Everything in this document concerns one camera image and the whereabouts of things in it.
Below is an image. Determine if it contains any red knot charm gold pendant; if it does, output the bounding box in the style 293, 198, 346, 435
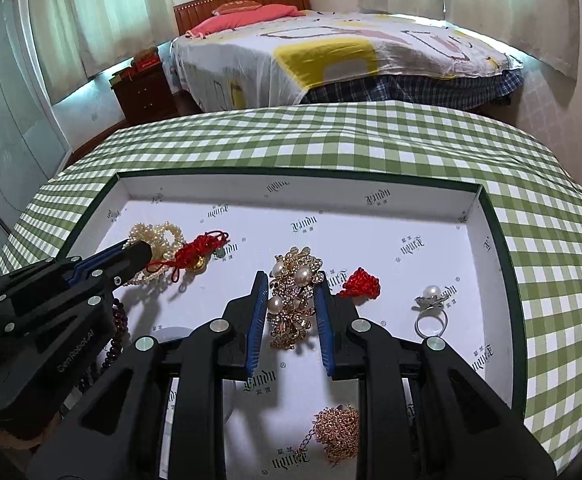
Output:
338, 267, 385, 302

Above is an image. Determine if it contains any gold pearl flower brooch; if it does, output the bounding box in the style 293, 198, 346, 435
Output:
266, 245, 325, 350

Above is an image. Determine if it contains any green checked tablecloth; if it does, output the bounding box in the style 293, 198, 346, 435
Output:
0, 99, 582, 467

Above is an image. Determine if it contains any pink pillow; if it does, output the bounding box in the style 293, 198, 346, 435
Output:
184, 3, 307, 39

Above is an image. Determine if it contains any pearl bead bracelet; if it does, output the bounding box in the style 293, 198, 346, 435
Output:
120, 222, 185, 289

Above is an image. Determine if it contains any red knot charm gold bell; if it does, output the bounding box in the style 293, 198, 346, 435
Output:
148, 229, 230, 287

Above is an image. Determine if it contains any blue plaid bed sheet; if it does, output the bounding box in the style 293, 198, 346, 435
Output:
303, 69, 522, 107

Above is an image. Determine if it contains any pale green curtain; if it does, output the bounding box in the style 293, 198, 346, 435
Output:
355, 0, 582, 79
25, 0, 173, 79

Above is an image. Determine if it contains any frosted glass wardrobe door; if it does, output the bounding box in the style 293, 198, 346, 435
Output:
0, 0, 70, 222

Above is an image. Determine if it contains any dark green shallow box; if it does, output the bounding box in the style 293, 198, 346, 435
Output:
53, 169, 528, 480

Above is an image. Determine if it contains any small patterned pillow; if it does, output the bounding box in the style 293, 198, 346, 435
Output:
211, 0, 262, 16

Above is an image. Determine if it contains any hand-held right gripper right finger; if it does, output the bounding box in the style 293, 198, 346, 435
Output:
316, 270, 556, 480

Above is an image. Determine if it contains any silver flower ring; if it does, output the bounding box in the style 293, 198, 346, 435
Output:
413, 284, 452, 339

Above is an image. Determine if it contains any wooden nightstand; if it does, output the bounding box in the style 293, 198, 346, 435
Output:
110, 62, 180, 126

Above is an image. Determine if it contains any person's left hand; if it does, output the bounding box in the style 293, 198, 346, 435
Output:
0, 409, 60, 457

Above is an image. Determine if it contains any patterned white bed cover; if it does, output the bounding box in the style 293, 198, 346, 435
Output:
170, 10, 525, 112

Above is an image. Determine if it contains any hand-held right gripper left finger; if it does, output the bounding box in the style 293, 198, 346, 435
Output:
26, 270, 270, 480

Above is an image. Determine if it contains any gold chain bracelet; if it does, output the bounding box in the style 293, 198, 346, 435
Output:
298, 404, 361, 467

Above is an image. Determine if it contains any white bangle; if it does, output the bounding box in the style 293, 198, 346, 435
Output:
151, 326, 240, 427

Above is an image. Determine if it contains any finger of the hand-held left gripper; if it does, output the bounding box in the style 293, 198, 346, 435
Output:
0, 239, 140, 307
0, 243, 154, 337

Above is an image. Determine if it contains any dark red bead bracelet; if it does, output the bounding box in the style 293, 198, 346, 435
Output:
100, 297, 133, 377

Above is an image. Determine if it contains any wooden headboard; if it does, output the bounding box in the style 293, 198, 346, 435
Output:
173, 0, 312, 36

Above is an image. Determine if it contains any red box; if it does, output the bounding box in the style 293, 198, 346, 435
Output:
130, 57, 163, 74

